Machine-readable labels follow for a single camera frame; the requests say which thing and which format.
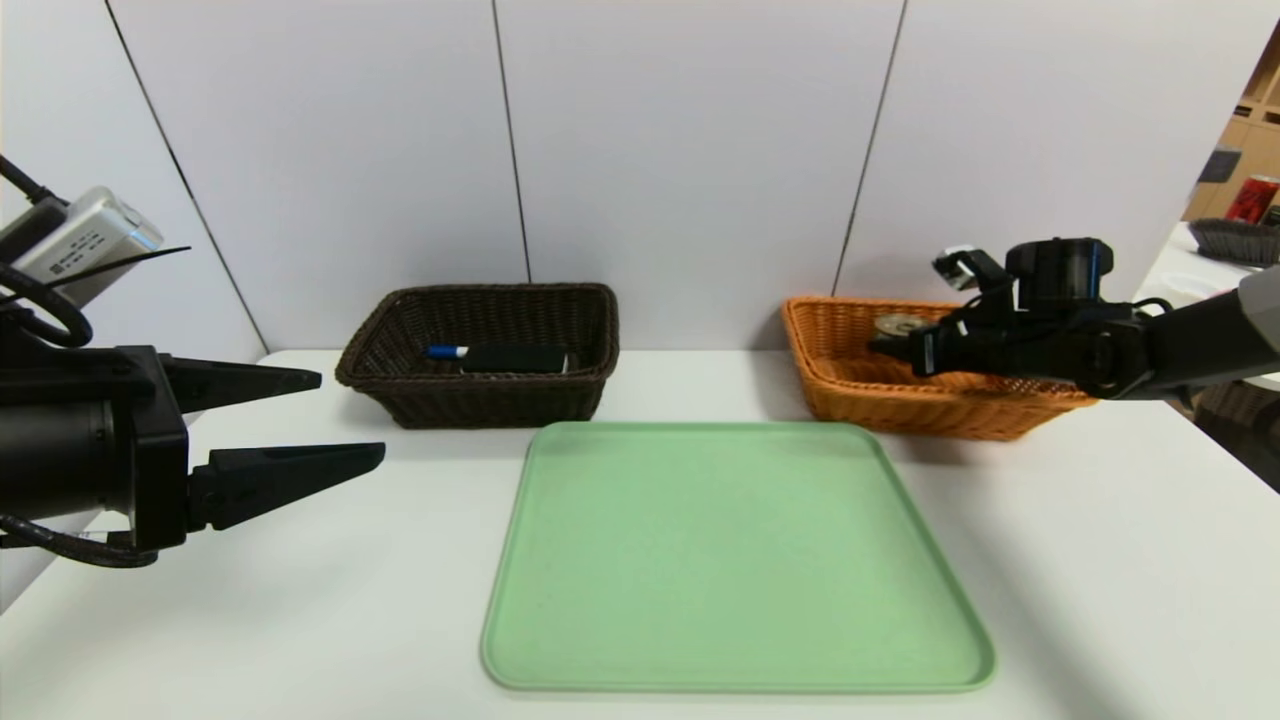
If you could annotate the dark brown wicker basket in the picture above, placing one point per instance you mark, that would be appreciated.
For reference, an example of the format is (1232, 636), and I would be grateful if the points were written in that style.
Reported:
(500, 400)

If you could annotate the grey perforated bin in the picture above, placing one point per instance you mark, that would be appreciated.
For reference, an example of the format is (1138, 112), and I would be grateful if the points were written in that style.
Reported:
(1240, 420)

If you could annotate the red drink can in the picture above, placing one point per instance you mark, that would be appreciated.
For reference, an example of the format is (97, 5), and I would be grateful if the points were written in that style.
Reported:
(1252, 200)

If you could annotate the wooden shelf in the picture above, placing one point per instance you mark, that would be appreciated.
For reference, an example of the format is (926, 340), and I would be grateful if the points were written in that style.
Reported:
(1262, 140)

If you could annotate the dark grey box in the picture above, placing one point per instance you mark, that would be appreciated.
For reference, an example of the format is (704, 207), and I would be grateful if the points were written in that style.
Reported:
(1218, 166)

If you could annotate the white side table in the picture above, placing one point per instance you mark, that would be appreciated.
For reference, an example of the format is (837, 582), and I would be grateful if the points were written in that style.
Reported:
(1195, 275)

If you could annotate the black white whiteboard eraser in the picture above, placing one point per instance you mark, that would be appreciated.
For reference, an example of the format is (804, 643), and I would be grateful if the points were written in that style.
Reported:
(515, 358)

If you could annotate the white blue whiteboard marker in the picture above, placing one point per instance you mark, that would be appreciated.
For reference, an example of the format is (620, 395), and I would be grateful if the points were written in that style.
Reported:
(445, 352)

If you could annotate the orange wicker basket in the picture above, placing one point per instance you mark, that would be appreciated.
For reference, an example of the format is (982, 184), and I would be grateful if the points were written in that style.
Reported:
(860, 400)

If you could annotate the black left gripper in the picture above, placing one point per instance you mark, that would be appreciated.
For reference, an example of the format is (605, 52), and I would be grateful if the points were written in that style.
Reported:
(160, 447)

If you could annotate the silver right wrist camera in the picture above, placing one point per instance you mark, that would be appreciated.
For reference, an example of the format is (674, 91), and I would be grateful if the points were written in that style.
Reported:
(965, 265)

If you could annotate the light green plastic tray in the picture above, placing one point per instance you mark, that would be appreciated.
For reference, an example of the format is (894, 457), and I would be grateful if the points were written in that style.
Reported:
(740, 580)

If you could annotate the small dark grey basket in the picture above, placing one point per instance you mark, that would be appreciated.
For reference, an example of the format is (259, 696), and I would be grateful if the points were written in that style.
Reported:
(1235, 242)

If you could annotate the small gold-lid food can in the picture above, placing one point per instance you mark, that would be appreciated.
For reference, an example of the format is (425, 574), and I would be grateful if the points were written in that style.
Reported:
(900, 325)

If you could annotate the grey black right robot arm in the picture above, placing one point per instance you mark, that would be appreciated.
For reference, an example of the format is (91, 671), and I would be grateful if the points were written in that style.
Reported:
(1180, 340)

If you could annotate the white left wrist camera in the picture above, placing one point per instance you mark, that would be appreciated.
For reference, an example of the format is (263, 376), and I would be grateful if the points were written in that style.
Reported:
(85, 245)

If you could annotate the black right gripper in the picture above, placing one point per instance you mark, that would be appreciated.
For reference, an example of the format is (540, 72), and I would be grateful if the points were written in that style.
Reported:
(928, 352)

